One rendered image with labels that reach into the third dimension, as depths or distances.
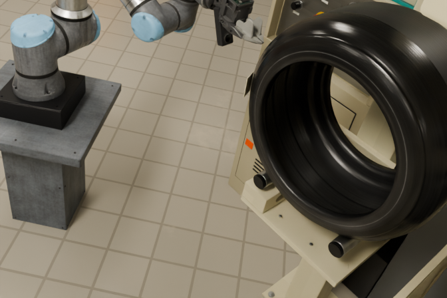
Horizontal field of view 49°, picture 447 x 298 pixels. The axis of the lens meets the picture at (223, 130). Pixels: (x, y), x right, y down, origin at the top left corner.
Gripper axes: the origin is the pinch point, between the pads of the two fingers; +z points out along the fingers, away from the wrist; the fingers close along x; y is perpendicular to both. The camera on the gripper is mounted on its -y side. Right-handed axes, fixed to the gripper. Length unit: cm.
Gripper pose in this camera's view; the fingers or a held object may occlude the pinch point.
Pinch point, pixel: (258, 42)
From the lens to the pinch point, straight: 137.3
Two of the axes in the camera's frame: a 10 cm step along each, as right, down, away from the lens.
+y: 2.4, -6.8, -6.9
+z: 6.3, 6.5, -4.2
